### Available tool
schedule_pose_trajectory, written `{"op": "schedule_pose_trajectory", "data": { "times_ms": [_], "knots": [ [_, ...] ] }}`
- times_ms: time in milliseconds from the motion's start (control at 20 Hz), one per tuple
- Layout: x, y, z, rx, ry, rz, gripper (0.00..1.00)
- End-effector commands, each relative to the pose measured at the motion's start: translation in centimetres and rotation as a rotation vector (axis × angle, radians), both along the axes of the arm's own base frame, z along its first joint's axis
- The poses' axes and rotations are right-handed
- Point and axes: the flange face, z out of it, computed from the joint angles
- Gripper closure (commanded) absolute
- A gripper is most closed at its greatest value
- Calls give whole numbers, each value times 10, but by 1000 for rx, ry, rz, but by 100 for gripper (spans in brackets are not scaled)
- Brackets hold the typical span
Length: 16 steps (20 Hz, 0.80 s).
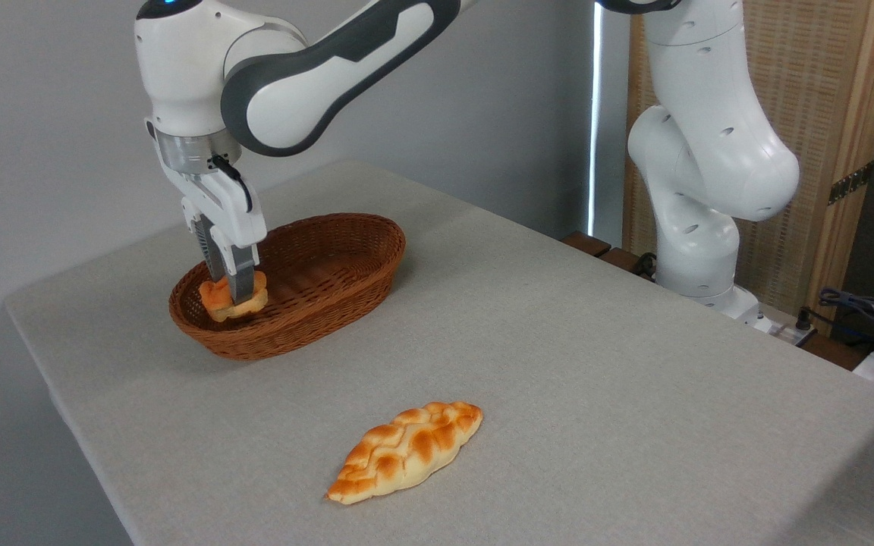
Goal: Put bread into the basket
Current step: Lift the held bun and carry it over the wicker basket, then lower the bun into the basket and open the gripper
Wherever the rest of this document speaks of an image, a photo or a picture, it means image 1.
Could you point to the dark wooden plank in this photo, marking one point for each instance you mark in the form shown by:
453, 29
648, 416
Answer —
623, 260
586, 243

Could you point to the brown wicker basket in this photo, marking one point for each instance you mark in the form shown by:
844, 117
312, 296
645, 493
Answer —
331, 265

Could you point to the brass screen hinge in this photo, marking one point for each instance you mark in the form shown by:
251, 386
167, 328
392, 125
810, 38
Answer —
850, 183

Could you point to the small round orange bread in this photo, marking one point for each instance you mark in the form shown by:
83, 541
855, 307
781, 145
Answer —
217, 299

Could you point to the long braided bread loaf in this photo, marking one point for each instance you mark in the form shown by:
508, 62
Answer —
407, 451

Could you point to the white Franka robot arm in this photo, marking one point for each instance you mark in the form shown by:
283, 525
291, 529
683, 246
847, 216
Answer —
710, 152

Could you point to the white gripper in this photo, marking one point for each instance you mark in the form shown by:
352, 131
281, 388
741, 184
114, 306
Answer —
228, 216

